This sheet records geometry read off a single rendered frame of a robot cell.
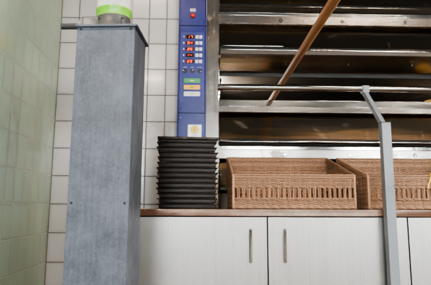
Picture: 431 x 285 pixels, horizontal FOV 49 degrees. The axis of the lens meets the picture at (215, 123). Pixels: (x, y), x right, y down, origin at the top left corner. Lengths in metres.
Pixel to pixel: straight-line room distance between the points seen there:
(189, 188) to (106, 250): 0.72
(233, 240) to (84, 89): 0.89
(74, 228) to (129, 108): 0.42
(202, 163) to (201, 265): 0.47
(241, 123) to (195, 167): 0.55
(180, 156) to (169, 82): 0.60
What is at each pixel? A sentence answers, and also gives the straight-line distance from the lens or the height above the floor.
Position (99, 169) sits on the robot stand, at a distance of 1.58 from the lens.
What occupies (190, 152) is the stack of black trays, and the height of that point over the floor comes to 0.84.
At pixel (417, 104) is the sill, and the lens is 2.91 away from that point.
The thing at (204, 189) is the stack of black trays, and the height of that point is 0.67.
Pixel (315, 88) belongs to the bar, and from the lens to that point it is 2.34.
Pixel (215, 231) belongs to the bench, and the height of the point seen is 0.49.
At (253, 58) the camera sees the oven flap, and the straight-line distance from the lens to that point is 2.61.
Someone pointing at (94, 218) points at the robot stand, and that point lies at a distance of 1.58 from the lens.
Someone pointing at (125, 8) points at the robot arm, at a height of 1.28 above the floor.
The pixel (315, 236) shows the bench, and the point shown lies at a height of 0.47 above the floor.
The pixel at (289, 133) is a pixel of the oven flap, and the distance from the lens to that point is 2.65.
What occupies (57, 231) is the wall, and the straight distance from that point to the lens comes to 2.69.
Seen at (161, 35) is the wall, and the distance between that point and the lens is 2.76.
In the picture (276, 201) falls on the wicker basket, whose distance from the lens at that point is 2.11.
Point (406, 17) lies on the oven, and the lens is 3.04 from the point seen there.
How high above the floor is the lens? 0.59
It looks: 10 degrees up
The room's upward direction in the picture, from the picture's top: straight up
